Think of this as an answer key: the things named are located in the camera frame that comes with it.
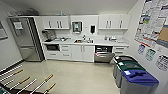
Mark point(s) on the grey bin blue lid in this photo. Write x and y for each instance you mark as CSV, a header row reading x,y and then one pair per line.
x,y
138,83

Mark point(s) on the white paper sheet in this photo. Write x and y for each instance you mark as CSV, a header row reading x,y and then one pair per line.
x,y
18,25

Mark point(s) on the grey bin green lid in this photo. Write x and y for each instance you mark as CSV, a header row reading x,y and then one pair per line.
x,y
131,66

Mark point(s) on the grey bin sign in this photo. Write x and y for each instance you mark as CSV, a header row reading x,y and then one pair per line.
x,y
162,63

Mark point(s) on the black built-in microwave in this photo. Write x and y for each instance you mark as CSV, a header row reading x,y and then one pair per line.
x,y
53,47

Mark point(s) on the blue bin sign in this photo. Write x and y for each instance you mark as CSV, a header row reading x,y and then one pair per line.
x,y
141,49

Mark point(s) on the grey bin black lid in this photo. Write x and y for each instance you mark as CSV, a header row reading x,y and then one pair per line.
x,y
123,58

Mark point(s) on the stainless steel dishwasher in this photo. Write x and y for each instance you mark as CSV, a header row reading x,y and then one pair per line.
x,y
104,56

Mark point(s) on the white wall cabinet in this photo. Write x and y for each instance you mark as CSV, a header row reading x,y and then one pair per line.
x,y
114,22
55,22

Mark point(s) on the white sink base cabinet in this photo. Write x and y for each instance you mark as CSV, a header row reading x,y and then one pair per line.
x,y
82,53

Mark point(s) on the chrome faucet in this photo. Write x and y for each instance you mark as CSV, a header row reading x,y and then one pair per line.
x,y
84,37

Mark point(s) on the microwave oven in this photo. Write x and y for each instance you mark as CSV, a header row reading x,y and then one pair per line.
x,y
65,52

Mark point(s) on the large printed wall poster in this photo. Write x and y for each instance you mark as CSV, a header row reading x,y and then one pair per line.
x,y
153,20

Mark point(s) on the stainless steel refrigerator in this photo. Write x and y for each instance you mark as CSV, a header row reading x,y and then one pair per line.
x,y
26,40

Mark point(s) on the green bin sign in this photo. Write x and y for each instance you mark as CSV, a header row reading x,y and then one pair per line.
x,y
150,55

